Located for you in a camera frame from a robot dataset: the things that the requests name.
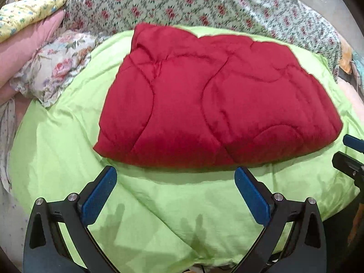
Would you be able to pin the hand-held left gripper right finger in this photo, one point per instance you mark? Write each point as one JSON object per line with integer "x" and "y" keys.
{"x": 251, "y": 196}

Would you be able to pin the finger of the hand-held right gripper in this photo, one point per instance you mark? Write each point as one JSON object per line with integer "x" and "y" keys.
{"x": 348, "y": 165}
{"x": 354, "y": 141}

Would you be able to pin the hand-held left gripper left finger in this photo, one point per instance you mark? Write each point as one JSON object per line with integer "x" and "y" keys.
{"x": 99, "y": 193}

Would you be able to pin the red quilted blanket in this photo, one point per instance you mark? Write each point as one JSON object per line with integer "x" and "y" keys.
{"x": 216, "y": 102}

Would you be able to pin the lime green bedsheet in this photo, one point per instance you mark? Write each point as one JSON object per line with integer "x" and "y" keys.
{"x": 159, "y": 204}

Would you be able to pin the orange cloth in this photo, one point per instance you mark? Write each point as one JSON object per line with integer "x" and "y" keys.
{"x": 346, "y": 57}

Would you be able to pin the white dotted sheet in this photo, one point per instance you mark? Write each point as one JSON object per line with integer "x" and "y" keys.
{"x": 7, "y": 148}

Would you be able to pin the large rose print pillow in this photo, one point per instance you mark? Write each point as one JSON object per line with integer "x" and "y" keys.
{"x": 57, "y": 68}

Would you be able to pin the pink pillow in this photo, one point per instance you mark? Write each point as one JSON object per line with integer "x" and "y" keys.
{"x": 22, "y": 51}

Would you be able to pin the yellow floral pillow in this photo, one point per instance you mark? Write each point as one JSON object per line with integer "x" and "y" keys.
{"x": 28, "y": 11}

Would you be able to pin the red rose print quilt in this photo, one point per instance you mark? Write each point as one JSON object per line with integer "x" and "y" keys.
{"x": 199, "y": 2}

